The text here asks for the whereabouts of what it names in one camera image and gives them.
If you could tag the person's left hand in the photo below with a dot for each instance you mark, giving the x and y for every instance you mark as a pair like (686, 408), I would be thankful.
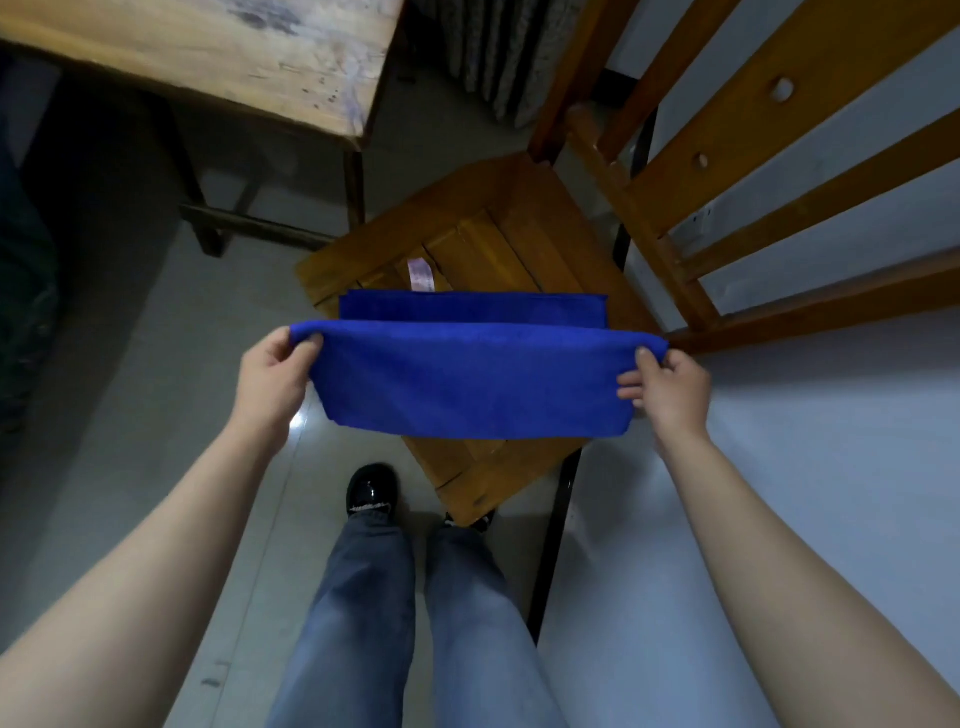
(270, 390)

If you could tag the person's right hand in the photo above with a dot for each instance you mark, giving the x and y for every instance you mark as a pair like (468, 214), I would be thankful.
(679, 397)

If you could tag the blue towel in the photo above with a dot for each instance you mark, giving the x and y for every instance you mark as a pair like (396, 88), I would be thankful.
(480, 382)

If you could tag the person's left forearm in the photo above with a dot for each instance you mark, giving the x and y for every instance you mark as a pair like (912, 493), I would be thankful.
(135, 592)

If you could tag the person's right forearm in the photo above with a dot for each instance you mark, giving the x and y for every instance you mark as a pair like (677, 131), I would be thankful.
(810, 592)

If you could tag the person's black left shoe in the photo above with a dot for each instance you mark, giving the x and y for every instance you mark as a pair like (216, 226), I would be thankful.
(373, 487)

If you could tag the person's black shoe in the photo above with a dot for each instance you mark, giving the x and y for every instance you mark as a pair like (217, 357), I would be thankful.
(472, 520)
(373, 487)

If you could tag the person's black right shoe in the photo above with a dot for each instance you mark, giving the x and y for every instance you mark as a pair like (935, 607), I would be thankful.
(472, 520)

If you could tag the person's blue jeans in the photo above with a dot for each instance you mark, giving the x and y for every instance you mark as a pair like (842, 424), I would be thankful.
(360, 622)

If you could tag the wooden slat-back chair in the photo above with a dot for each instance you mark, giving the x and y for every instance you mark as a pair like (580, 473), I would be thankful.
(525, 217)

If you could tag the bed with blue floral sheet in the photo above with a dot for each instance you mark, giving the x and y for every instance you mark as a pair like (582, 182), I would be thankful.
(26, 300)

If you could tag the wooden folding table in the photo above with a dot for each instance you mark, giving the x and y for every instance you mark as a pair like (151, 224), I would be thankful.
(225, 45)

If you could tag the beige patterned curtain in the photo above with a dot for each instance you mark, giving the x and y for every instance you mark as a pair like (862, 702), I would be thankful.
(510, 52)

